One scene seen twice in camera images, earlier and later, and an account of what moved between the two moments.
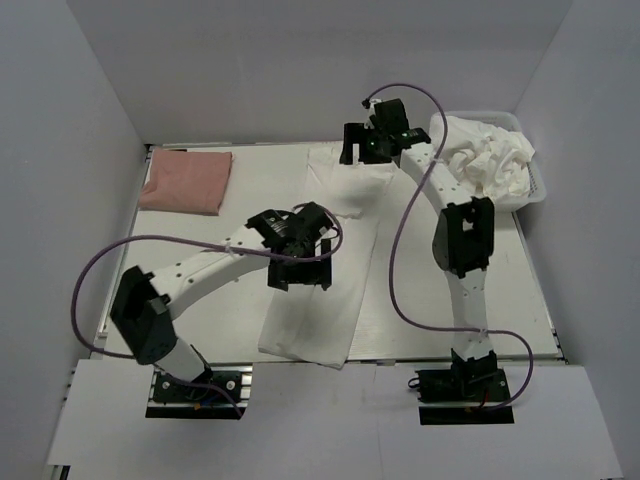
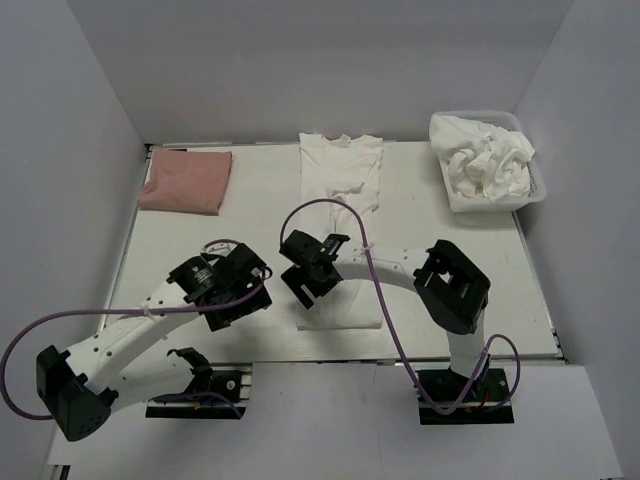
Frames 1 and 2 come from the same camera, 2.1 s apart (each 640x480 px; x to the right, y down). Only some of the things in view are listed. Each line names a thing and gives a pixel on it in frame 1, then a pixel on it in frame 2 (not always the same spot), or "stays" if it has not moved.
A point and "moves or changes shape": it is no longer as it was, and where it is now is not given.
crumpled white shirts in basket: x=489 y=162 stays
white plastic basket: x=506 y=121 stays
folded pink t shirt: x=187 y=181 stays
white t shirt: x=319 y=325 moves or changes shape
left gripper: x=316 y=272 → x=220 y=318
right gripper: x=356 y=133 → x=297 y=277
